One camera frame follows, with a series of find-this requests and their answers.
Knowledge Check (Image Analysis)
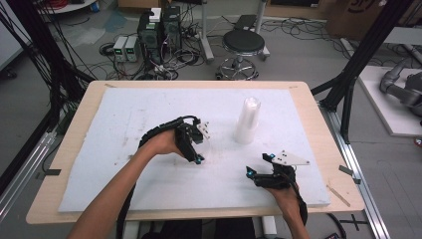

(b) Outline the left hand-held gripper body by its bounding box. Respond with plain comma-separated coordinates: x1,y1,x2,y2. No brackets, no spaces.
173,117,212,164

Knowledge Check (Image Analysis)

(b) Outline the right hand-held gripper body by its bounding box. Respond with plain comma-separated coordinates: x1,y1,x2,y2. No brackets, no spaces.
254,149,312,191

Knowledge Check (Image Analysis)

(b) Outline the single clear plastic cup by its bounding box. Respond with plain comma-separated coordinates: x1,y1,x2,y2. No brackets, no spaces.
195,137,216,161

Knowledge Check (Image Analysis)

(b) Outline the stack of clear plastic cups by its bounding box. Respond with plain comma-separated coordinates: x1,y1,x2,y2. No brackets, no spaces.
233,96,262,145

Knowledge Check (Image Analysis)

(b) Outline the person's right hand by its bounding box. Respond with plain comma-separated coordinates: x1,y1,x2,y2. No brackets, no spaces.
264,184,302,217

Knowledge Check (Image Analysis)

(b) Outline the person's left hand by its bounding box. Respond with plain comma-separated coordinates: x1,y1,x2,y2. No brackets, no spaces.
140,128,185,158

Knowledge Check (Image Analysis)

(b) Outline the white foam mat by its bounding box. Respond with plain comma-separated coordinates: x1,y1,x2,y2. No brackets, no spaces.
58,87,331,213

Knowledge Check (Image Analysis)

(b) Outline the white table leg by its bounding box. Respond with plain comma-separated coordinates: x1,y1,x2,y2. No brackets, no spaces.
122,220,142,239
261,215,279,239

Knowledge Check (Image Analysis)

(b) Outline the thin wooden stick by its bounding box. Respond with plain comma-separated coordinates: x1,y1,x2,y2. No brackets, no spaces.
325,184,351,208

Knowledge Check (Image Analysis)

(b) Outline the light wooden table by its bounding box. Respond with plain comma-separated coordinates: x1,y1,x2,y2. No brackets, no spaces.
25,80,366,225

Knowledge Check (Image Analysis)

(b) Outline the person's dark clothing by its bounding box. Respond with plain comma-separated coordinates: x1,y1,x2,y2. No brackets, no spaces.
140,218,257,239

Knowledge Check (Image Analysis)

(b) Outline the grey tape strip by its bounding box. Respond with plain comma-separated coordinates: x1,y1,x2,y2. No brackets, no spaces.
338,164,362,185

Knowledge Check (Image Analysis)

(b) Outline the grey metal stand leg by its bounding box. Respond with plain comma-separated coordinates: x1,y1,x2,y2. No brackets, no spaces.
198,0,216,65
254,0,271,62

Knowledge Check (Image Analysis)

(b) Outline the black round stool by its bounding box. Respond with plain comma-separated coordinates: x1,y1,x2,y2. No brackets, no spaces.
215,29,272,82

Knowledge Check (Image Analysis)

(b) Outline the grey bench power supply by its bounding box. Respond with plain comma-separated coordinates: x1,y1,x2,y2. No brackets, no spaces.
112,35,129,63
124,35,141,64

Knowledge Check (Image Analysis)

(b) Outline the black computer tower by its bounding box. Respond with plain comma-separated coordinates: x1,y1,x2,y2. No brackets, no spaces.
161,5,183,54
136,11,164,66

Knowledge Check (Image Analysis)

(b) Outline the dark flat pad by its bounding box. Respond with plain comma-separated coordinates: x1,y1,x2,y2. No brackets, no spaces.
233,14,259,31

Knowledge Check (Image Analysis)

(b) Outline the white platform board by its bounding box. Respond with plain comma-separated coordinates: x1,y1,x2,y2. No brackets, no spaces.
357,64,422,138

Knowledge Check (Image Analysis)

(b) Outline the small white box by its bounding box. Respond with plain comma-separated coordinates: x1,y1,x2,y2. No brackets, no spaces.
148,7,163,24

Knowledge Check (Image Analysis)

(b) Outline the brown cardboard box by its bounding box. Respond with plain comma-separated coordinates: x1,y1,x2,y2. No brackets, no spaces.
325,0,414,42

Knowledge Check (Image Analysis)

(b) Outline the white round table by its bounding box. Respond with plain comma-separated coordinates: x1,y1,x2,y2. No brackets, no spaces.
35,0,98,15

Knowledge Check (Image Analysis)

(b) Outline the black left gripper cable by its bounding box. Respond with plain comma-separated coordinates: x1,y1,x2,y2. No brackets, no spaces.
114,115,203,239

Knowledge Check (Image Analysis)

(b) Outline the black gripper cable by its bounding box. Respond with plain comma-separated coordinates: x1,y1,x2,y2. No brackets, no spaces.
289,172,310,227
114,115,203,239

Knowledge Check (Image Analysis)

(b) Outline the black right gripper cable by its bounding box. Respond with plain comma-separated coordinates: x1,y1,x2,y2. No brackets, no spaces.
289,172,310,227

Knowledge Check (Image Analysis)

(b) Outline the tangle of floor cables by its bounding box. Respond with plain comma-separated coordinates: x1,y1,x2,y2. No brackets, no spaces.
99,6,342,82

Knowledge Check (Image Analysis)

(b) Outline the aluminium rail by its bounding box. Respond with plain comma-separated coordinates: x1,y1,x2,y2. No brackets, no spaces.
0,130,58,222
318,102,393,239

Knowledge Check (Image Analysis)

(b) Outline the black metal frame with cables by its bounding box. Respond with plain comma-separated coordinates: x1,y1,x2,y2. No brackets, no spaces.
0,0,97,197

